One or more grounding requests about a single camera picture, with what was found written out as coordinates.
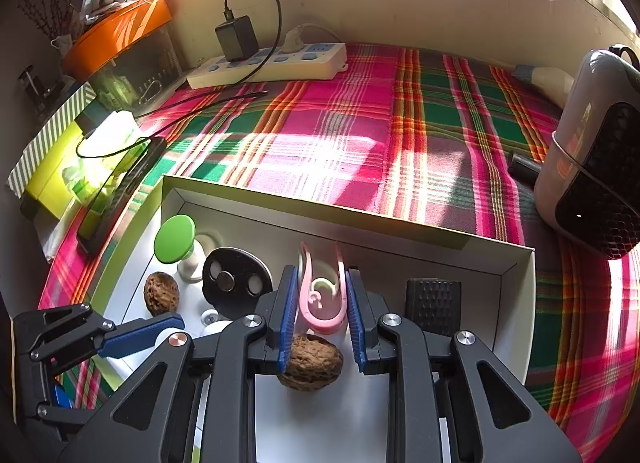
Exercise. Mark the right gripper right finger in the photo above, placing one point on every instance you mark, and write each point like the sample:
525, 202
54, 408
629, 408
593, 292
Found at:
450, 398

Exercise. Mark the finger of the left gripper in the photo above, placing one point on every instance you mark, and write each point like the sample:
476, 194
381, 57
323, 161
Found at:
56, 418
62, 337

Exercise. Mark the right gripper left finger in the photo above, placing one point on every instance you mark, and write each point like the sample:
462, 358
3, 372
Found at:
194, 392

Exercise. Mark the black small flashlight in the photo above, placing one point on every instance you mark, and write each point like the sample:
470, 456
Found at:
434, 305

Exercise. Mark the brown walnut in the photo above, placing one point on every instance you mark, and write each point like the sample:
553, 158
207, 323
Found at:
161, 293
314, 363

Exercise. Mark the white round cap bottle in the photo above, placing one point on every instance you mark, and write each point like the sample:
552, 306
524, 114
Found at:
212, 322

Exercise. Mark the pink plastic clip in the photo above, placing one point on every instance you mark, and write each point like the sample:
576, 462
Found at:
322, 294

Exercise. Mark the green round-top stand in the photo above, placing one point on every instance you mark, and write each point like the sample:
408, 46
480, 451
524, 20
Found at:
175, 243

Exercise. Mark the black round disc holder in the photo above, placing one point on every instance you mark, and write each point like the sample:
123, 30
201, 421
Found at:
234, 280

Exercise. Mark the yellow green box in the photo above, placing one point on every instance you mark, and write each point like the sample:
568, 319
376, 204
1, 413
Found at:
46, 186

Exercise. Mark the black smartphone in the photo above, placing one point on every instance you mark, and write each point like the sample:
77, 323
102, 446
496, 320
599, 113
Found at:
113, 196

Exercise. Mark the white cardboard box tray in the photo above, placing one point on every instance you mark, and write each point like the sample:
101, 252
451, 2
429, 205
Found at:
346, 421

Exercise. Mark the tissue pack green white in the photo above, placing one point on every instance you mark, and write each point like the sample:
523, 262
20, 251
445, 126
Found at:
114, 137

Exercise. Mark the grey black desk fan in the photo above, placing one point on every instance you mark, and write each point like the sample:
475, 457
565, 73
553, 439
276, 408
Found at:
588, 185

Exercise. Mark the plaid pink green cloth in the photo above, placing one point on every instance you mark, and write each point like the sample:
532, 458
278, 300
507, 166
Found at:
427, 137

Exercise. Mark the orange plastic basket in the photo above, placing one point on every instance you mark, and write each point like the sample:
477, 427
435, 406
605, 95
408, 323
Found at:
112, 35

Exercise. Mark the white tube bottle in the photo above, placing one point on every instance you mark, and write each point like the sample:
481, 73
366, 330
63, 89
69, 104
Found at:
554, 83

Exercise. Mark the black charger adapter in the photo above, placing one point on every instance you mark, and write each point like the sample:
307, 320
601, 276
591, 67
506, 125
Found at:
236, 37

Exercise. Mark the white power strip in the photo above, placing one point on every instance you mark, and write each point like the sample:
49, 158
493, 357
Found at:
320, 61

